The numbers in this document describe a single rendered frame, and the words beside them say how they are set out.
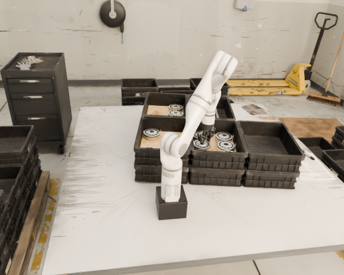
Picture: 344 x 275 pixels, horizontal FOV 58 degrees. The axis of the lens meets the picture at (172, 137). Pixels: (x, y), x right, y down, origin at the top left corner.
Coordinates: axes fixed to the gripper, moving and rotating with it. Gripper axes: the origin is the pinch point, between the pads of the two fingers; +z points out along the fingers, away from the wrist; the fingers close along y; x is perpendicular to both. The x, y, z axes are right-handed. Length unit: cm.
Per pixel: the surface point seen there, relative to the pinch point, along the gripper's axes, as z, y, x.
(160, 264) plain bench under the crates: 16, -68, -36
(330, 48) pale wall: 15, 401, 83
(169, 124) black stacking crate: -3.1, -3.9, 27.0
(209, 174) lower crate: 7.6, -13.8, -15.8
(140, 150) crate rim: -6.9, -41.0, 9.7
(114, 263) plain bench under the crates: 15, -81, -24
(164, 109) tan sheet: 2, 17, 54
